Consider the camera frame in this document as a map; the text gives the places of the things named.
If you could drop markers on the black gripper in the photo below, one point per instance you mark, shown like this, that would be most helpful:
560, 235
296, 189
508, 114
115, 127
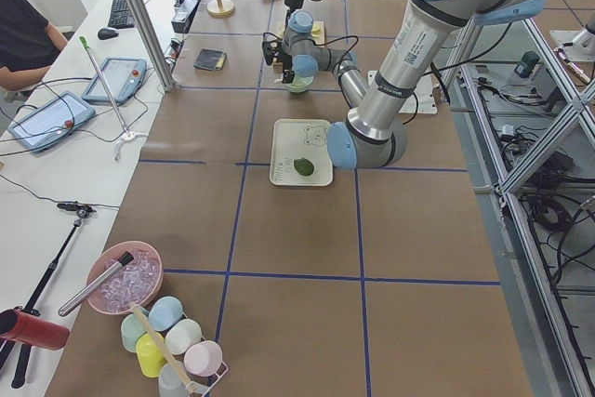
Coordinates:
287, 62

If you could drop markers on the green ceramic bowl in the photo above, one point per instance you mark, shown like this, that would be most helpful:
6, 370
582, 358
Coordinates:
299, 85

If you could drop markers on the pink bowl with ice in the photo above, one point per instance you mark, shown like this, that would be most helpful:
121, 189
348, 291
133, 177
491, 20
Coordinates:
136, 283

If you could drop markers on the grey folded cloth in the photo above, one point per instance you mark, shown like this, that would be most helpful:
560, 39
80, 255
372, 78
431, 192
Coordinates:
210, 60

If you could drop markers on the white bear serving tray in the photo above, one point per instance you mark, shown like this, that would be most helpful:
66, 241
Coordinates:
295, 138

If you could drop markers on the wooden mug tree stand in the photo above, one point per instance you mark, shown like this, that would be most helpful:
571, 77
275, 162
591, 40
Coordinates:
220, 9

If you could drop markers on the far teach pendant tablet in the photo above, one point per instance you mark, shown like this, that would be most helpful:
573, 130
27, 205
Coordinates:
124, 77

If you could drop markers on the teach pendant tablet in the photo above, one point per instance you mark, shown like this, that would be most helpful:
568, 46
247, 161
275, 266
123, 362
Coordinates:
48, 125
124, 77

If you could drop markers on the white litter picker stick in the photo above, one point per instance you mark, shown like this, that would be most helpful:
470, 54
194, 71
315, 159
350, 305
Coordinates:
128, 134

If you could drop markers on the black keyboard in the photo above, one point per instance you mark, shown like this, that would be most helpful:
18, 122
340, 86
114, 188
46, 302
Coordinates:
121, 16

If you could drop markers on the black computer mouse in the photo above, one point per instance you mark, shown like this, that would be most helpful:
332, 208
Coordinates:
107, 33

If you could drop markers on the steel tube black cap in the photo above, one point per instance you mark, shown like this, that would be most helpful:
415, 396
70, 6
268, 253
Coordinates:
86, 292

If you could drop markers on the near teach pendant tablet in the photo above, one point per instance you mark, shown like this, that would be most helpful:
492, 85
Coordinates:
48, 125

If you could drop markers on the person in black shirt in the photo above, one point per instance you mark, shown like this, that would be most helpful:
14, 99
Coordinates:
30, 44

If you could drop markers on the blue plastic cup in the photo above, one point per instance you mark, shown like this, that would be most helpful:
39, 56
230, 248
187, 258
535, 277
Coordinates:
165, 313

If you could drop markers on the white plastic cup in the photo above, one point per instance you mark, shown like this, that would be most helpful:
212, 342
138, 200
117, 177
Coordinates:
183, 335

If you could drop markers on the pink plastic cup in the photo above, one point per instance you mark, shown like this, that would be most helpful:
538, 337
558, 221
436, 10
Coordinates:
203, 359

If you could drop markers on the mint green plastic cup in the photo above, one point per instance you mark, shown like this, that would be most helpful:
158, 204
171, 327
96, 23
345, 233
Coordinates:
131, 330

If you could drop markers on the yellow plastic cup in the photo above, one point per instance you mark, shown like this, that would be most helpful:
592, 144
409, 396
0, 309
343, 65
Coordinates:
151, 360

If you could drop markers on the grey plastic cup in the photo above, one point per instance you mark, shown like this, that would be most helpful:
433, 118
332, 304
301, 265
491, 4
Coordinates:
169, 383

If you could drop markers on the red cylinder bottle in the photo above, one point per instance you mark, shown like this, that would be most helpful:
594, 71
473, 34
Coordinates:
28, 329

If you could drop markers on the black selfie stick tripod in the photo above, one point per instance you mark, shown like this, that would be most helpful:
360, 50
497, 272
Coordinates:
82, 211

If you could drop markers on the aluminium frame post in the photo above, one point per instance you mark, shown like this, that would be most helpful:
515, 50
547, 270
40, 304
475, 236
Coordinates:
151, 43

